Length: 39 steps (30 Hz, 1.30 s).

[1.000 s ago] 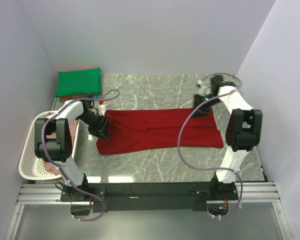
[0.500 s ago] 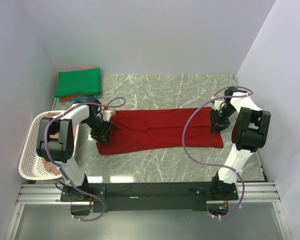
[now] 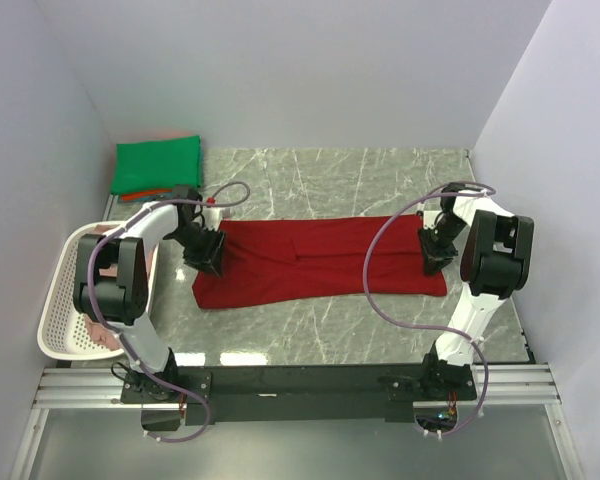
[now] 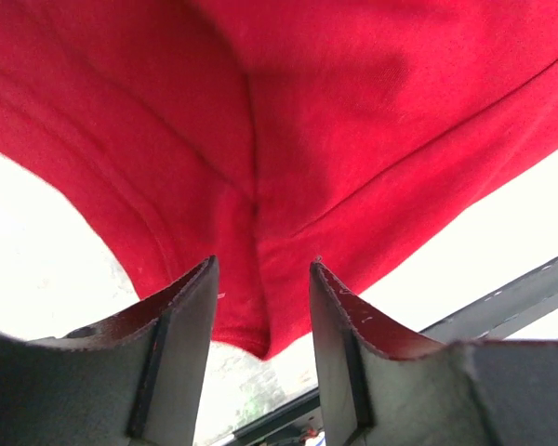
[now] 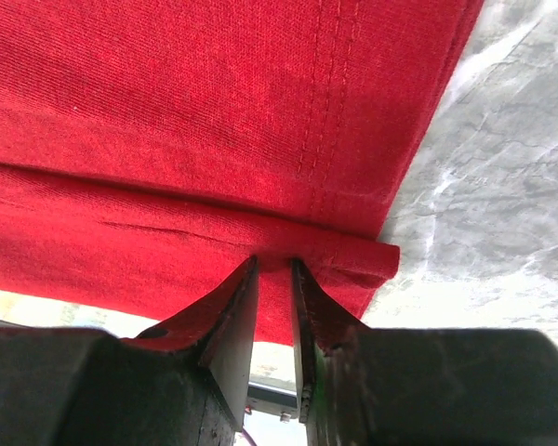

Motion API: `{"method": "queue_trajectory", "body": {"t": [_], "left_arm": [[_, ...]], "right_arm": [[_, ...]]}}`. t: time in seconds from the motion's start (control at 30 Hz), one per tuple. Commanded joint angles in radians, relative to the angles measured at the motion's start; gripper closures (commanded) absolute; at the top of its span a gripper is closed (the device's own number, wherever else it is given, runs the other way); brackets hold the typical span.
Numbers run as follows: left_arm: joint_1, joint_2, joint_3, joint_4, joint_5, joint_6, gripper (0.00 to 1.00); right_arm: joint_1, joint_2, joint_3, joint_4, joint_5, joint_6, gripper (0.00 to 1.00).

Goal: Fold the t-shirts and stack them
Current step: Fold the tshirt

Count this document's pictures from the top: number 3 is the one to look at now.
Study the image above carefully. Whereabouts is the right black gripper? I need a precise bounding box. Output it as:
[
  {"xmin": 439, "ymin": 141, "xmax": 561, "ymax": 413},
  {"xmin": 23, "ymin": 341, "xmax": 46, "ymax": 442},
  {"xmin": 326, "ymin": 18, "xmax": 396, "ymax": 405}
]
[{"xmin": 417, "ymin": 215, "xmax": 467, "ymax": 276}]

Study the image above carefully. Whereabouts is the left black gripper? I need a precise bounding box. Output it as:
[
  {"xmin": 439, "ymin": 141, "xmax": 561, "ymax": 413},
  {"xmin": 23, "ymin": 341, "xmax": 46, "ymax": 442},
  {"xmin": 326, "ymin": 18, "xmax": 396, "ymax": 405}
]
[{"xmin": 170, "ymin": 222, "xmax": 227, "ymax": 277}]

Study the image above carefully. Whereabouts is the red t shirt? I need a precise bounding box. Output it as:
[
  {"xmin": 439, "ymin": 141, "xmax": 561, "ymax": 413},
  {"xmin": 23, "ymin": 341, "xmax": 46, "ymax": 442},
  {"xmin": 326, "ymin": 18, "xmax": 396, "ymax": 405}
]
[{"xmin": 192, "ymin": 215, "xmax": 447, "ymax": 310}]

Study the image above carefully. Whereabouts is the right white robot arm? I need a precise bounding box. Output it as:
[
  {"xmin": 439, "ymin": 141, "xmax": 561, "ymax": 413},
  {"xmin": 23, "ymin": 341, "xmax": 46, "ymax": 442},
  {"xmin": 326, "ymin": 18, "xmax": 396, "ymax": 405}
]
[{"xmin": 418, "ymin": 182, "xmax": 535, "ymax": 399}]

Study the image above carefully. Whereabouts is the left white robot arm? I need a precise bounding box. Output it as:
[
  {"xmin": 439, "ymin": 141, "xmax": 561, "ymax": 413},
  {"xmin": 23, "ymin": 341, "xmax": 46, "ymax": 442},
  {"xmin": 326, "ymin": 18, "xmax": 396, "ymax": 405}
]
[{"xmin": 73, "ymin": 185, "xmax": 226, "ymax": 402}]

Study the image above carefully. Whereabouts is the orange folded t shirt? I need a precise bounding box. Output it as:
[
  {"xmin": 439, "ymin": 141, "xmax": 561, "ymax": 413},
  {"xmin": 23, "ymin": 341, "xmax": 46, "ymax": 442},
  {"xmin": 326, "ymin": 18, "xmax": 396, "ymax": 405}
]
[{"xmin": 118, "ymin": 189, "xmax": 172, "ymax": 203}]

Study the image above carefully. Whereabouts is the green folded t shirt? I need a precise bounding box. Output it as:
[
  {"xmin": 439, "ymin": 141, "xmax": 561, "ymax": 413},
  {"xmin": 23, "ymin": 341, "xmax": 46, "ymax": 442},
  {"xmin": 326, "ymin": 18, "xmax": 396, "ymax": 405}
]
[{"xmin": 110, "ymin": 136, "xmax": 203, "ymax": 195}]

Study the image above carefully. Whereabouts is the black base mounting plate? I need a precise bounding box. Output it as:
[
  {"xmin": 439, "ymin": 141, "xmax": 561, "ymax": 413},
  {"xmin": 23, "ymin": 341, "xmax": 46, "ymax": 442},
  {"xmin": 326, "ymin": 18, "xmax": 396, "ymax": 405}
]
[{"xmin": 121, "ymin": 362, "xmax": 478, "ymax": 426}]

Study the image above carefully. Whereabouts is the pink t shirt in basket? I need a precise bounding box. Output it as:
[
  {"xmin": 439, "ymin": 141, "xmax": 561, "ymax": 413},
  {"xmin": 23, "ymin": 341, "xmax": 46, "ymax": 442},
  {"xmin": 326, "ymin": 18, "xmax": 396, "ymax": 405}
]
[{"xmin": 84, "ymin": 223, "xmax": 155, "ymax": 351}]

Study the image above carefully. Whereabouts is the white plastic laundry basket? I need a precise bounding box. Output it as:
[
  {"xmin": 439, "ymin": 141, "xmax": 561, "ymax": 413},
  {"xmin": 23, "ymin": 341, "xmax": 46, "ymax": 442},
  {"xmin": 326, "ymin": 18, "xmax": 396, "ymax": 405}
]
[{"xmin": 37, "ymin": 221, "xmax": 168, "ymax": 371}]

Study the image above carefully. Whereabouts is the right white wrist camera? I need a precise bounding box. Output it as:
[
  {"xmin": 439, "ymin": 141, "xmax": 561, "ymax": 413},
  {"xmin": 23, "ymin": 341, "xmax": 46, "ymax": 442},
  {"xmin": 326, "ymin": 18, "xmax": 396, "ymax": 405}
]
[{"xmin": 416, "ymin": 210, "xmax": 443, "ymax": 230}]

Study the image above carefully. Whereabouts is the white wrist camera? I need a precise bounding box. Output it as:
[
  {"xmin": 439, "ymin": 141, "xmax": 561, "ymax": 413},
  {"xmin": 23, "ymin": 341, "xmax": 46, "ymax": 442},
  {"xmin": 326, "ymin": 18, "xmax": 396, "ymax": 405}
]
[
  {"xmin": 416, "ymin": 210, "xmax": 443, "ymax": 230},
  {"xmin": 202, "ymin": 207, "xmax": 231, "ymax": 231}
]

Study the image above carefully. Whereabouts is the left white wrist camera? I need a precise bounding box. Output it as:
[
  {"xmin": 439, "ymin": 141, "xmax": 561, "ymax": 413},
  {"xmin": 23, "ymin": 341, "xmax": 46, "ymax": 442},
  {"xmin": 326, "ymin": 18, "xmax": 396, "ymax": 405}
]
[{"xmin": 202, "ymin": 207, "xmax": 231, "ymax": 231}]

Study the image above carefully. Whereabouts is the aluminium rail frame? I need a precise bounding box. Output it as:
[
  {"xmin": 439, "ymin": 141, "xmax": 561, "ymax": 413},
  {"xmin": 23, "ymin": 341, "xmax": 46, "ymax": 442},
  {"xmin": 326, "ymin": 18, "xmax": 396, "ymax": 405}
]
[{"xmin": 10, "ymin": 364, "xmax": 585, "ymax": 479}]

